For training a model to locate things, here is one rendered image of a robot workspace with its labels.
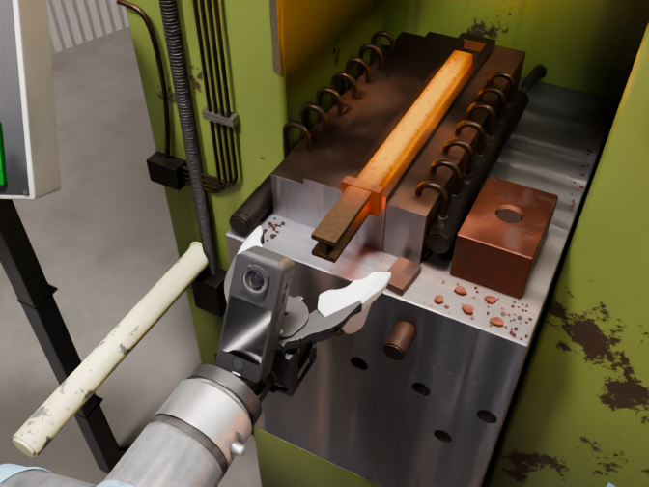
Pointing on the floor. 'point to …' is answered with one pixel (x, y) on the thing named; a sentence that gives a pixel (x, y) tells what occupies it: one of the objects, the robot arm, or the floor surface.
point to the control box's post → (50, 328)
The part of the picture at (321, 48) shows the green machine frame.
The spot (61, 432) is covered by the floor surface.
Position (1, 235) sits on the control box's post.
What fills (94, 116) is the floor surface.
